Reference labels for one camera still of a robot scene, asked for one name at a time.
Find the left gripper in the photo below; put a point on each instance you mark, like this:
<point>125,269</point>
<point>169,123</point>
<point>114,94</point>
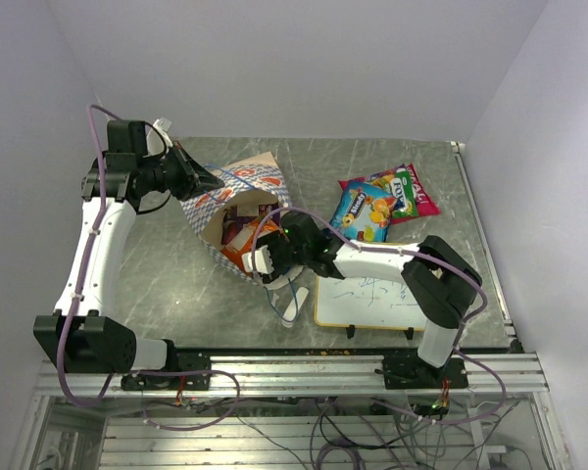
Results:
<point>190,172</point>

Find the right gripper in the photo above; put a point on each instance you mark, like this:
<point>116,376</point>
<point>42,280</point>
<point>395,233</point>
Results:
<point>271,240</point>

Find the checkered paper bag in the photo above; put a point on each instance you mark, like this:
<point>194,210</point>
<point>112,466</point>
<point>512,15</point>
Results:
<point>256,180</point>

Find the white eraser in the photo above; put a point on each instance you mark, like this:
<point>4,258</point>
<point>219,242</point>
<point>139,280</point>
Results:
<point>291,313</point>

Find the orange snack packet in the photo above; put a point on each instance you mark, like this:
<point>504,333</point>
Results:
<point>237,237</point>

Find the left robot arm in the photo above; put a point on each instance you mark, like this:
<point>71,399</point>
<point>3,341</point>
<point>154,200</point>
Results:
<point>81,336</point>

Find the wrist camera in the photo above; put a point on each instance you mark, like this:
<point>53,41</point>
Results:
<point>258,261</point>
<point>157,137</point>

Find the pink snack bag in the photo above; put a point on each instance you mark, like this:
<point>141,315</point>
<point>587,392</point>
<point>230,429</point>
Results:
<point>424,205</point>

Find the yellow framed whiteboard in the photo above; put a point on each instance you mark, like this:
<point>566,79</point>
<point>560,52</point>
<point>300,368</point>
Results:
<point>367,303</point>

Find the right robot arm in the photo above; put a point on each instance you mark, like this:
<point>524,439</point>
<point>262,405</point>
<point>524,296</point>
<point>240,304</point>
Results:
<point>446,288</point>

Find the aluminium rail frame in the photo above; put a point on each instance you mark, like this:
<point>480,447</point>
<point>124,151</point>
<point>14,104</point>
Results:
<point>303,410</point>

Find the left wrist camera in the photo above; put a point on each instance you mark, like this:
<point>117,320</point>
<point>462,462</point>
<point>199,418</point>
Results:
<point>157,137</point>

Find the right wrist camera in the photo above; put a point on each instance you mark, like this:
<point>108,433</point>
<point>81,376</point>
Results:
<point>258,261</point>

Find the green yellow candy bag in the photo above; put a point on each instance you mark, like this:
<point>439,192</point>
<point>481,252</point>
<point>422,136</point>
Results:
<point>398,183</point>

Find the blue snack bag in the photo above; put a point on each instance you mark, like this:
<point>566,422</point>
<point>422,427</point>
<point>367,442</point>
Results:
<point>364,212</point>

